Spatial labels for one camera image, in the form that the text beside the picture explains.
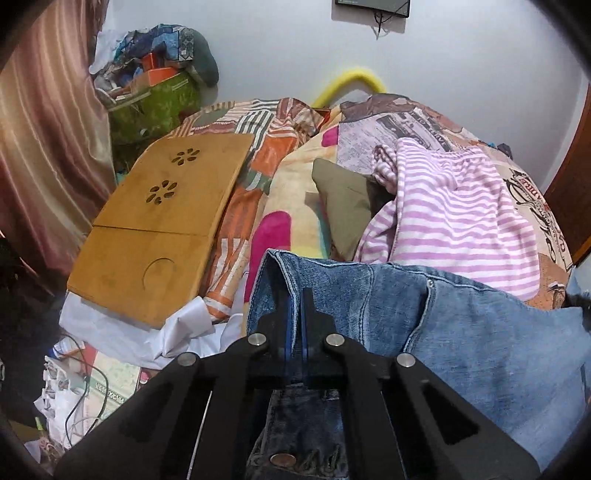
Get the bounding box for newspaper print bed blanket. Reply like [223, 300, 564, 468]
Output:
[337, 93, 573, 310]

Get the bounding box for wooden lap desk board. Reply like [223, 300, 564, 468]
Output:
[67, 133, 253, 329]

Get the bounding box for pink striped garment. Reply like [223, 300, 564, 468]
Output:
[353, 138, 540, 301]

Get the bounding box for black cable on floor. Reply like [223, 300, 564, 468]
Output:
[59, 333, 110, 449]

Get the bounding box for yellow foam tube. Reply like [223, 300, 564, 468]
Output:
[311, 67, 387, 109]

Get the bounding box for striped brown curtain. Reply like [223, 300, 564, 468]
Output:
[1, 1, 115, 289]

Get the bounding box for olive green cloth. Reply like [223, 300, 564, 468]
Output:
[311, 158, 393, 261]

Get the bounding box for colourful patchwork quilt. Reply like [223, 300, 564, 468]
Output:
[167, 97, 332, 323]

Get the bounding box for blue denim jeans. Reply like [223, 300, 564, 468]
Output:
[247, 250, 590, 479]

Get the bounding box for white sheet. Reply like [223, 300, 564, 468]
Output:
[59, 291, 245, 370]

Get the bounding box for wall mounted black monitor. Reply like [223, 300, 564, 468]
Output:
[335, 0, 411, 18]

